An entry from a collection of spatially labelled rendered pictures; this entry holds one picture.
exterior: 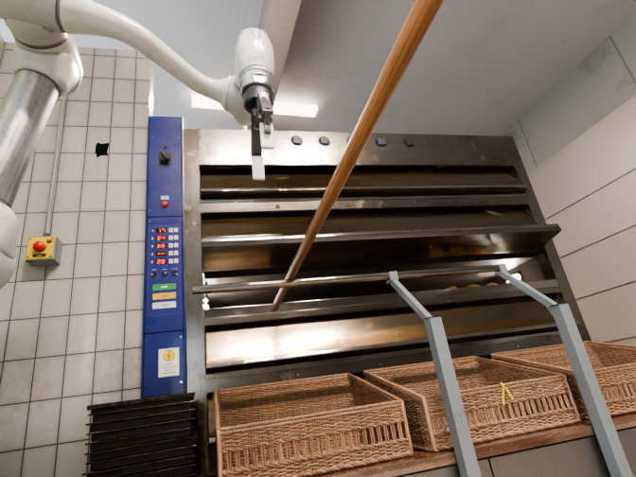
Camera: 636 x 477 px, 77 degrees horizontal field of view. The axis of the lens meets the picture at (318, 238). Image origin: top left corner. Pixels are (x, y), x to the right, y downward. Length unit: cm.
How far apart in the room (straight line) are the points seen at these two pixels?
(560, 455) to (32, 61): 184
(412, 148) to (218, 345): 148
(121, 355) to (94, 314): 20
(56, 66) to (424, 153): 177
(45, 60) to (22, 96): 12
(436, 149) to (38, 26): 190
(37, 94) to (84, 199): 80
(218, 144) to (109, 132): 50
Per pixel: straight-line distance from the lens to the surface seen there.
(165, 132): 213
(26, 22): 131
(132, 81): 238
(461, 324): 205
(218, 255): 174
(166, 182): 197
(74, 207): 202
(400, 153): 232
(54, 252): 188
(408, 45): 58
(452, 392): 128
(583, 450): 159
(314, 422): 124
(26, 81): 132
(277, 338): 175
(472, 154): 256
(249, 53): 115
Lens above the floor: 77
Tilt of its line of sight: 22 degrees up
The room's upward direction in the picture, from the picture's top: 8 degrees counter-clockwise
